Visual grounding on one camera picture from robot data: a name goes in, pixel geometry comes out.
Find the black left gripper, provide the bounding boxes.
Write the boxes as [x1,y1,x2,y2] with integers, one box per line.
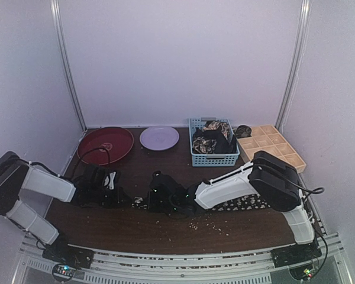
[91,186,131,209]

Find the black skull pattern tie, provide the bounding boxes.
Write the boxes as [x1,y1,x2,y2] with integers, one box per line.
[131,194,270,213]

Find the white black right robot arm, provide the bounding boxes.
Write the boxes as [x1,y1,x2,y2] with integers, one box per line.
[147,150,315,262]

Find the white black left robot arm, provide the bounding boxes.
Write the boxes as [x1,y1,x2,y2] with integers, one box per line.
[0,151,131,263]

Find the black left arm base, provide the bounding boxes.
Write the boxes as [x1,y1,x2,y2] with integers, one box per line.
[42,246,94,269]

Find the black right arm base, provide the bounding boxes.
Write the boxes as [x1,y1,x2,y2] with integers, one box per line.
[270,241,322,267]

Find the lavender round plate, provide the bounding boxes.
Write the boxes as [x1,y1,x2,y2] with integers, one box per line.
[140,126,180,151]

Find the dark red round tray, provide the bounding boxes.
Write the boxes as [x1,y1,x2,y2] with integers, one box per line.
[77,127,134,166]

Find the plain black tie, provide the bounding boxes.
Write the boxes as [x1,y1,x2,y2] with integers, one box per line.
[192,130,237,154]

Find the orange paisley patterned tie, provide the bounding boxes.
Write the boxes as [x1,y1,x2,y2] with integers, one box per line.
[202,120,231,140]

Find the left green circuit board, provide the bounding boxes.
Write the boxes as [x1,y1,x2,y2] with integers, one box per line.
[51,263,76,282]

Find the green circuit board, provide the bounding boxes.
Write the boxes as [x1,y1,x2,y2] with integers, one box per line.
[51,263,76,282]
[289,264,322,282]

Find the rolled dark patterned tie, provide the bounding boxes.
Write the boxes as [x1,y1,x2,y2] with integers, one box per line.
[234,125,252,139]

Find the wooden compartment organizer box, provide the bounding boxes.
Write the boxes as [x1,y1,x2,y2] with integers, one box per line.
[237,125,306,173]

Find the right green circuit board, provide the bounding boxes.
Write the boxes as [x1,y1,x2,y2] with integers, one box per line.
[289,264,322,282]

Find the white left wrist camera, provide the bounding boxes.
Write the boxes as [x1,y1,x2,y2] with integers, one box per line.
[104,171,120,190]

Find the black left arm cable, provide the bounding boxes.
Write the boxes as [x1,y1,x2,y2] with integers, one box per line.
[73,147,112,178]

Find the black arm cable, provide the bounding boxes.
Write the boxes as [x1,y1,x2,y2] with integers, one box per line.
[295,177,326,267]
[73,147,112,178]

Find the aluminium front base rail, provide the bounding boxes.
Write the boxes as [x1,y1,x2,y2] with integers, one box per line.
[17,233,344,284]

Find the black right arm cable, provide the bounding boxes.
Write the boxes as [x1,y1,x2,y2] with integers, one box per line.
[295,177,326,267]

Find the right aluminium frame post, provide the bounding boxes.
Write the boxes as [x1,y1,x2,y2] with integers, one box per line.
[275,0,312,132]

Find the aluminium frame post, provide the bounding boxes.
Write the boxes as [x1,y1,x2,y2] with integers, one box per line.
[275,0,312,132]
[50,0,88,131]

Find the left aluminium frame post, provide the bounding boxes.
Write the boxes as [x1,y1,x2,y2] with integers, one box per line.
[50,0,88,131]

